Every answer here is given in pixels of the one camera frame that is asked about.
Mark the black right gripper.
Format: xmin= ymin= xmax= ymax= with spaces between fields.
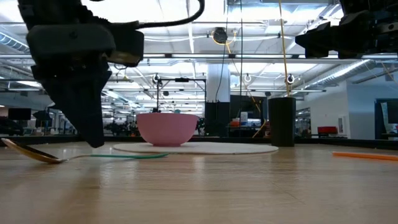
xmin=295 ymin=10 xmax=398 ymax=60

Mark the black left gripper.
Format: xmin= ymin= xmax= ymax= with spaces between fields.
xmin=26 ymin=22 xmax=117 ymax=149

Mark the gold spoon with green handle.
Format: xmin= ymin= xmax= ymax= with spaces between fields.
xmin=1 ymin=138 xmax=170 ymax=165

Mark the black plastic cup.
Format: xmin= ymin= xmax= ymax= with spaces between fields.
xmin=267 ymin=96 xmax=297 ymax=147

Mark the pink plastic bowl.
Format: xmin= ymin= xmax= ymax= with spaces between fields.
xmin=136 ymin=112 xmax=200 ymax=147

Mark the red box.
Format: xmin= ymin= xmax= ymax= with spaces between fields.
xmin=317 ymin=126 xmax=338 ymax=136

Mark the orange drinking straw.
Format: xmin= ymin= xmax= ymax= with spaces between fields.
xmin=331 ymin=151 xmax=398 ymax=162

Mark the white round plate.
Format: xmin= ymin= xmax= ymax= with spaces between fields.
xmin=113 ymin=141 xmax=279 ymax=156

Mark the yellow hanging cable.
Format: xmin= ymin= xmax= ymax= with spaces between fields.
xmin=277 ymin=0 xmax=292 ymax=98

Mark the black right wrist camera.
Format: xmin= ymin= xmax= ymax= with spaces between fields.
xmin=339 ymin=0 xmax=398 ymax=15

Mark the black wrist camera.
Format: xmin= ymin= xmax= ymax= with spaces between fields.
xmin=339 ymin=0 xmax=398 ymax=15
xmin=107 ymin=21 xmax=146 ymax=68

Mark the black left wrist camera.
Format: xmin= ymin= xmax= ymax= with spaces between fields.
xmin=107 ymin=21 xmax=146 ymax=68

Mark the black aluminium table frame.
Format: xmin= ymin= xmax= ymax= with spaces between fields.
xmin=0 ymin=134 xmax=398 ymax=151

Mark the black background rig frame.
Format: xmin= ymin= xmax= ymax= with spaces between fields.
xmin=156 ymin=77 xmax=207 ymax=113

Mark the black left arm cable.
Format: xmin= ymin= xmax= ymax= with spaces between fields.
xmin=136 ymin=0 xmax=206 ymax=30

